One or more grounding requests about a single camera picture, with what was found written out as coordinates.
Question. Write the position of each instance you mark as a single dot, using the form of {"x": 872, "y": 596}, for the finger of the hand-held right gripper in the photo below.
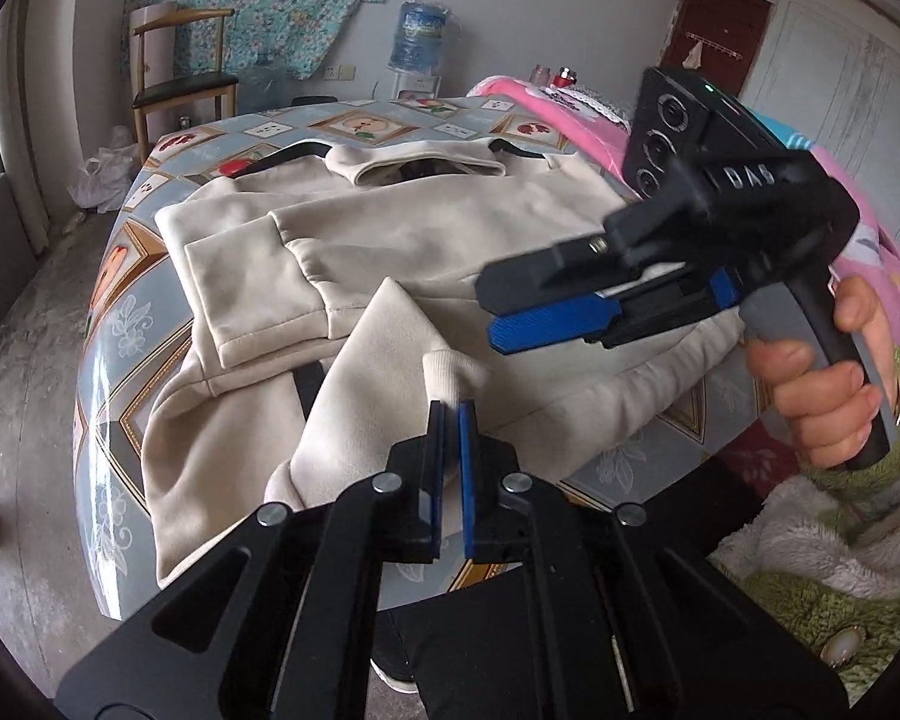
{"x": 540, "y": 277}
{"x": 547, "y": 326}

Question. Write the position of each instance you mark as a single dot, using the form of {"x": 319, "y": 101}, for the clear glass jar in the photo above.
{"x": 541, "y": 75}

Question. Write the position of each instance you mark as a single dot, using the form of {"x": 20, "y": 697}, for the blue water bottle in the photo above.
{"x": 420, "y": 37}

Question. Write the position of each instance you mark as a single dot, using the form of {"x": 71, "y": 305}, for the black stool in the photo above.
{"x": 315, "y": 100}

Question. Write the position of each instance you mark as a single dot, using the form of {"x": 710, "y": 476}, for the beige zip jacket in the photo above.
{"x": 420, "y": 240}

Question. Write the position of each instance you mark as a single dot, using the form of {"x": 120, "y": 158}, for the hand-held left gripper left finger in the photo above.
{"x": 435, "y": 480}

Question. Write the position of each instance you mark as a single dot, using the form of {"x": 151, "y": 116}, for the grey curtain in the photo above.
{"x": 37, "y": 127}

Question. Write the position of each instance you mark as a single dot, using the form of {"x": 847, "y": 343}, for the grey lace cloth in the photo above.
{"x": 600, "y": 101}

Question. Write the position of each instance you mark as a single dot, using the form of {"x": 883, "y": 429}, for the white cardboard box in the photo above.
{"x": 154, "y": 52}

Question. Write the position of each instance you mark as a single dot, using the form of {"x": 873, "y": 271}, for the wooden chair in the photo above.
{"x": 184, "y": 86}

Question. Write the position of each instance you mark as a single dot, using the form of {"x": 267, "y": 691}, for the person's right hand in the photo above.
{"x": 817, "y": 405}

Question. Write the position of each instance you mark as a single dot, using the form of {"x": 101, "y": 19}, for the pink floral blanket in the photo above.
{"x": 604, "y": 139}

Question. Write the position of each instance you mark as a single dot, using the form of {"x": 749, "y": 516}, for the white wardrobe door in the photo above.
{"x": 840, "y": 67}

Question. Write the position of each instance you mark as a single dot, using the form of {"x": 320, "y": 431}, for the wall socket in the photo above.
{"x": 340, "y": 72}

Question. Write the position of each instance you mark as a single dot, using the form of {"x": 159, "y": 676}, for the white plastic bag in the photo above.
{"x": 105, "y": 172}

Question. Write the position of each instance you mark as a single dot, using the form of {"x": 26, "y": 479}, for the empty water jug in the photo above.
{"x": 264, "y": 86}

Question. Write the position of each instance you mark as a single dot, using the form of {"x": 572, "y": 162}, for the brown door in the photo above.
{"x": 720, "y": 22}

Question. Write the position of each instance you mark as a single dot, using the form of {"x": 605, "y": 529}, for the green fuzzy robe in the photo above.
{"x": 817, "y": 600}

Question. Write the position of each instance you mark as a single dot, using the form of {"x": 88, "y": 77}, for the dark grey cabinet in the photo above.
{"x": 0, "y": 277}

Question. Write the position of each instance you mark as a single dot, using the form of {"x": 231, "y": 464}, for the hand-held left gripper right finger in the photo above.
{"x": 466, "y": 465}

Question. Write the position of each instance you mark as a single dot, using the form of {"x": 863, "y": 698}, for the patterned tablecloth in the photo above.
{"x": 120, "y": 315}

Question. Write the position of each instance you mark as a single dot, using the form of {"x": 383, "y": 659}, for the red candle jar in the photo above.
{"x": 566, "y": 79}

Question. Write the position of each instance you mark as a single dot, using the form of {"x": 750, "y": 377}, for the white water dispenser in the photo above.
{"x": 418, "y": 86}

